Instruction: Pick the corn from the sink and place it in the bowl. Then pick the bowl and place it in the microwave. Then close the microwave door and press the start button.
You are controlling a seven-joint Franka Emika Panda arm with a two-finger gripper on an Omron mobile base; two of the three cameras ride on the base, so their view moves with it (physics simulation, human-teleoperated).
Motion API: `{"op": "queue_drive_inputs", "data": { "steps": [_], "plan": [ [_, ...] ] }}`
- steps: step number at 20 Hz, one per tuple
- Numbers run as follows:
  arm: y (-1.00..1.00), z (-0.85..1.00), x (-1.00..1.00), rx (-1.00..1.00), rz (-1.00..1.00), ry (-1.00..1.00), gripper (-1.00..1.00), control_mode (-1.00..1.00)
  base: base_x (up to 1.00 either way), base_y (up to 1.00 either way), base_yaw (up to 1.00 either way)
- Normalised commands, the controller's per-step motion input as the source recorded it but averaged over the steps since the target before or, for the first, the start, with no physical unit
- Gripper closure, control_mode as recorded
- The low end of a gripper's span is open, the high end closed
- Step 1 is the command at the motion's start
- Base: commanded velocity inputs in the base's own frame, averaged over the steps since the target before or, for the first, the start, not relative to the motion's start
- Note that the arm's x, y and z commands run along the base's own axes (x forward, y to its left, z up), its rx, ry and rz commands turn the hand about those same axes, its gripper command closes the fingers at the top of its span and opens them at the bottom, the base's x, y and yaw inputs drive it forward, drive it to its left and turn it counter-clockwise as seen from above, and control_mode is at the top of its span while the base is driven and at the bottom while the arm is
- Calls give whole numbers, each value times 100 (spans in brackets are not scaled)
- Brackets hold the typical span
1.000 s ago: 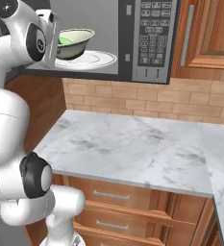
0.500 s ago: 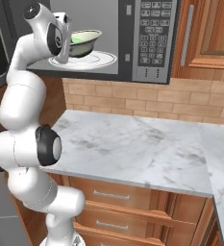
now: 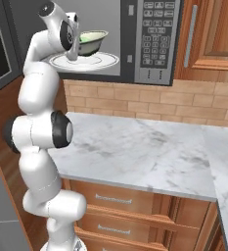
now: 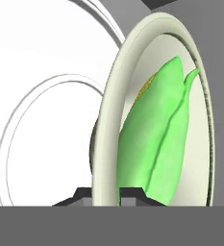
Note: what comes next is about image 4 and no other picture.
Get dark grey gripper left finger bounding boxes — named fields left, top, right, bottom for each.
left=51, top=186, right=93, bottom=208

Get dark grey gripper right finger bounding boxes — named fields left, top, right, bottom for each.
left=119, top=186, right=166, bottom=208

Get white round microwave turntable plate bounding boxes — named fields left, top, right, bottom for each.
left=0, top=0, right=128, bottom=208

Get cream bowl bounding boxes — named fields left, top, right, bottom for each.
left=89, top=12, right=216, bottom=208

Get green corn cob with husk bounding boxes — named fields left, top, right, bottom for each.
left=115, top=55, right=202, bottom=208

